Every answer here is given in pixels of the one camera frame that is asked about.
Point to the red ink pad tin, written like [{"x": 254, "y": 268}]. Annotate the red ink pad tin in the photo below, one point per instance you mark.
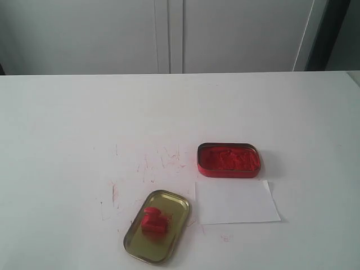
[{"x": 228, "y": 160}]

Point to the red rubber stamp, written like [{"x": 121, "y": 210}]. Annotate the red rubber stamp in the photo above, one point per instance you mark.
[{"x": 154, "y": 221}]

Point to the white paper sheet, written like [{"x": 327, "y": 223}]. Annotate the white paper sheet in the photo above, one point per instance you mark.
[{"x": 228, "y": 201}]

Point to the gold metal tin lid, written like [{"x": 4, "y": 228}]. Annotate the gold metal tin lid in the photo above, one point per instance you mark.
[{"x": 156, "y": 248}]

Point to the white cabinet doors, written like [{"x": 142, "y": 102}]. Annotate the white cabinet doors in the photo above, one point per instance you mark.
[{"x": 157, "y": 37}]

